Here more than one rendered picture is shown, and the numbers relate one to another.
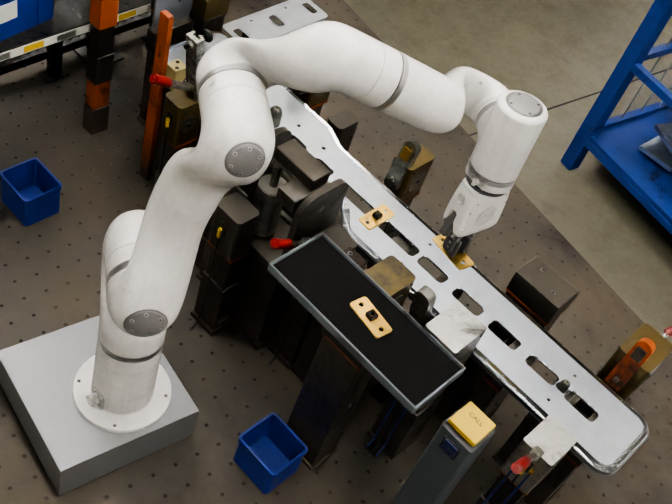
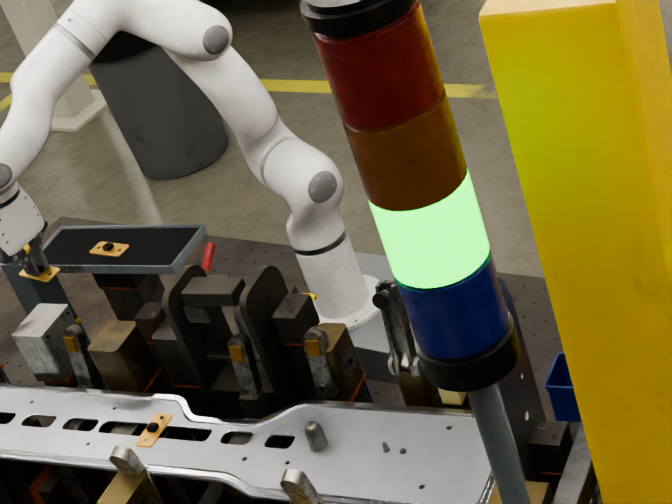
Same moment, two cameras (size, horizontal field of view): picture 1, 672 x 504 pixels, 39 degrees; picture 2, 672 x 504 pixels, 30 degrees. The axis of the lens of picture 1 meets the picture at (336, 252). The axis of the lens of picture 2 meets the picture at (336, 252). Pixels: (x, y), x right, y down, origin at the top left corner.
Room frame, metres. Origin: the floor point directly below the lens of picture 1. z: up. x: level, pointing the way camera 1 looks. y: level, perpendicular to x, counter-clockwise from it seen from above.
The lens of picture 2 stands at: (3.25, 0.52, 2.34)
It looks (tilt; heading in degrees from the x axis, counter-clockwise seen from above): 32 degrees down; 185
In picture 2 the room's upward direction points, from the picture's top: 20 degrees counter-clockwise
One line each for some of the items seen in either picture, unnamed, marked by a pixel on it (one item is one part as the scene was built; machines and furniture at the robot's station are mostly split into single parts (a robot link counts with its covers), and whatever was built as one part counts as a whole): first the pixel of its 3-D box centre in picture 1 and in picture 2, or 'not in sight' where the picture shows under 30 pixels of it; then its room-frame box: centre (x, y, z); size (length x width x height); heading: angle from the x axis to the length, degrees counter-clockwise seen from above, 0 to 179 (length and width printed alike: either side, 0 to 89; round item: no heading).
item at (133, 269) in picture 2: (364, 318); (114, 248); (1.08, -0.09, 1.16); 0.37 x 0.14 x 0.02; 60
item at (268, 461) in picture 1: (269, 453); not in sight; (0.99, -0.02, 0.75); 0.11 x 0.10 x 0.09; 60
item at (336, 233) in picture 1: (306, 303); (213, 394); (1.28, 0.02, 0.89); 0.12 x 0.07 x 0.38; 150
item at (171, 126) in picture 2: not in sight; (154, 82); (-1.66, -0.38, 0.36); 0.50 x 0.50 x 0.73
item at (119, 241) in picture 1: (136, 281); (309, 197); (1.02, 0.31, 1.10); 0.19 x 0.12 x 0.24; 27
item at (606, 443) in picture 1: (384, 223); (144, 434); (1.48, -0.08, 1.00); 1.38 x 0.22 x 0.02; 60
